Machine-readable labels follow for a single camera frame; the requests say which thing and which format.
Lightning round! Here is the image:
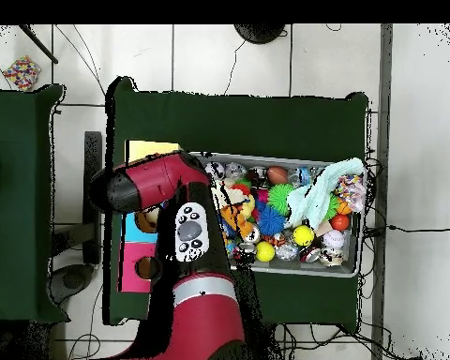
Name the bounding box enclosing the colourful patterned cloth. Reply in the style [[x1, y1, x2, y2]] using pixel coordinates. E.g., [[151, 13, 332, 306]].
[[2, 54, 42, 92], [335, 173, 367, 214]]

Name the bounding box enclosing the white baseball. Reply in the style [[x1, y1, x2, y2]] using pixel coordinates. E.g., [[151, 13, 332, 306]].
[[321, 229, 346, 250]]

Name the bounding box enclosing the yellow ball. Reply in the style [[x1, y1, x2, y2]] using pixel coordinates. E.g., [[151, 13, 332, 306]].
[[255, 241, 276, 263], [292, 224, 315, 248]]

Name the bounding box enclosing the thin black cable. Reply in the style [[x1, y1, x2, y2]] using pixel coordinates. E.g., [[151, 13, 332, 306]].
[[387, 223, 450, 233]]

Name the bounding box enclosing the mint green cloth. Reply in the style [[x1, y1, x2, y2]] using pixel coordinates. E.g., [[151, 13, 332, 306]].
[[285, 157, 366, 231]]

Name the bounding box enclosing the cream yellow cloth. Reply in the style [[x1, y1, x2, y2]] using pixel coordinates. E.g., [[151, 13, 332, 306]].
[[211, 178, 250, 209]]

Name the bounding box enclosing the grey rounded object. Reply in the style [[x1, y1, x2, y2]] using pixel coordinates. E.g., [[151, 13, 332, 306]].
[[46, 262, 96, 306]]

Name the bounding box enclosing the silver mesh bin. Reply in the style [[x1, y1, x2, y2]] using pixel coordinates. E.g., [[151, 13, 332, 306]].
[[194, 150, 363, 279]]

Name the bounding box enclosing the green spiky ball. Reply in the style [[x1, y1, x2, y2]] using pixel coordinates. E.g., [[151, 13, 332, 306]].
[[266, 183, 295, 217]]

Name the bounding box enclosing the orange ball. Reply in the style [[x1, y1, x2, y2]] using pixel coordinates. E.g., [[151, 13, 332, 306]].
[[329, 213, 351, 232]]

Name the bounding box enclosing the black rod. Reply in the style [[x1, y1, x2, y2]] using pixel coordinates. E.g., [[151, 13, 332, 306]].
[[18, 23, 59, 65]]

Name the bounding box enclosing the black round object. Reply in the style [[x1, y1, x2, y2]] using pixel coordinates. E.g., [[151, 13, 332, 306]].
[[232, 23, 288, 45]]

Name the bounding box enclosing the small brown football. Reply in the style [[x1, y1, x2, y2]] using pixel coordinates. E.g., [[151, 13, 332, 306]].
[[266, 165, 290, 186]]

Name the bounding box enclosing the wooden box with three holes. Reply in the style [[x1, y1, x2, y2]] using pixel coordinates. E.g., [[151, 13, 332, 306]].
[[117, 140, 183, 294]]

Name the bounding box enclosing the blue spiky ball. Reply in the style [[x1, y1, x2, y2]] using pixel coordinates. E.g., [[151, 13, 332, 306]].
[[255, 203, 287, 237]]

